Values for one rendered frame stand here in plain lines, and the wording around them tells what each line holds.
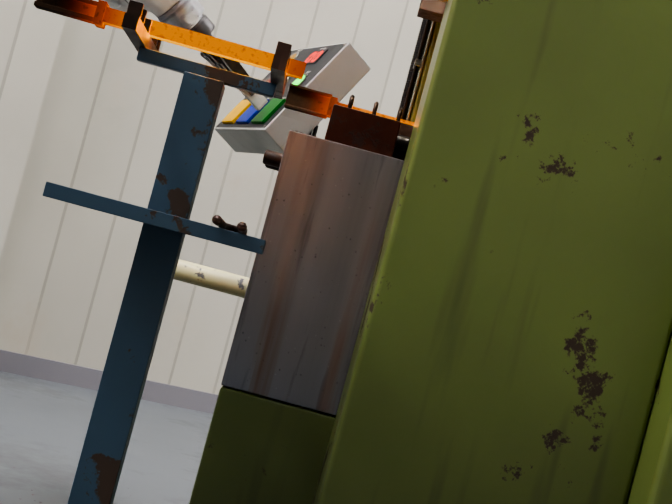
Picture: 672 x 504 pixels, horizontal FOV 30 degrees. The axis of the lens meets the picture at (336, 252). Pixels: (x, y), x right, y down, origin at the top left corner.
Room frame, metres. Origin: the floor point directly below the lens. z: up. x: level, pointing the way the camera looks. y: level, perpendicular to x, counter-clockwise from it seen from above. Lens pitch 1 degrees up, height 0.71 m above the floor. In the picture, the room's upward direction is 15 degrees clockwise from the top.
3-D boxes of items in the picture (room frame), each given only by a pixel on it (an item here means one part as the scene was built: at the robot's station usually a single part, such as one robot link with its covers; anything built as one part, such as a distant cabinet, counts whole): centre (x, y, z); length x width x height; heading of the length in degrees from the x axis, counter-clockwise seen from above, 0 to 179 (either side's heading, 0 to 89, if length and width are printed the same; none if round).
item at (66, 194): (1.86, 0.25, 0.71); 0.40 x 0.30 x 0.02; 3
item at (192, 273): (2.70, 0.16, 0.62); 0.44 x 0.05 x 0.05; 90
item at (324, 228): (2.30, -0.15, 0.69); 0.56 x 0.38 x 0.45; 90
